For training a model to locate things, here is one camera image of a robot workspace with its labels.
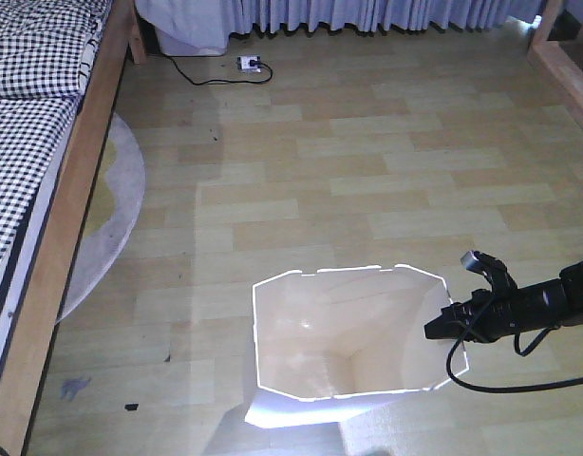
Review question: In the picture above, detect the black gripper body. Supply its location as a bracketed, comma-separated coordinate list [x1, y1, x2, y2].
[469, 279, 557, 343]

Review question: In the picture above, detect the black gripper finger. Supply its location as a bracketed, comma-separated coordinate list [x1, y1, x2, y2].
[423, 303, 473, 340]
[461, 250, 517, 291]

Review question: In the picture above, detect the white plastic trash bin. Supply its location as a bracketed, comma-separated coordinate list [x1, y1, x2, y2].
[244, 264, 469, 428]

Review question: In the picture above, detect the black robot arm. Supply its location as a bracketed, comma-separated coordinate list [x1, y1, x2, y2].
[424, 250, 583, 343]

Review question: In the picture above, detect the wooden desk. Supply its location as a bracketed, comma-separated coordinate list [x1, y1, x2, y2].
[527, 1, 583, 129]

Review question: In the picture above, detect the floor power socket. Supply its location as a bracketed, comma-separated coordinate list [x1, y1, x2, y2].
[236, 55, 261, 73]

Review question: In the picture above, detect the round grey yellow rug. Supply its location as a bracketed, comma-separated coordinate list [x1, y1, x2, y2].
[56, 113, 146, 322]

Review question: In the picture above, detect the white pleated curtain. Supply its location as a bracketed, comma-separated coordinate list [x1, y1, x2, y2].
[135, 0, 544, 56]

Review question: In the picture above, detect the checkered black white bedding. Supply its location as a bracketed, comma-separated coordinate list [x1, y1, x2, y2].
[0, 1, 111, 287]

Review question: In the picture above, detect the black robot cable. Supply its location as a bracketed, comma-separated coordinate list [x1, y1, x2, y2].
[444, 303, 583, 393]

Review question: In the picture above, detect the black socket cable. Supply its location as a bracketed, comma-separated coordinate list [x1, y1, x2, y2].
[163, 52, 274, 87]

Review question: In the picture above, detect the wooden bed frame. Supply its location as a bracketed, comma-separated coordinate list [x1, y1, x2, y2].
[0, 1, 138, 455]

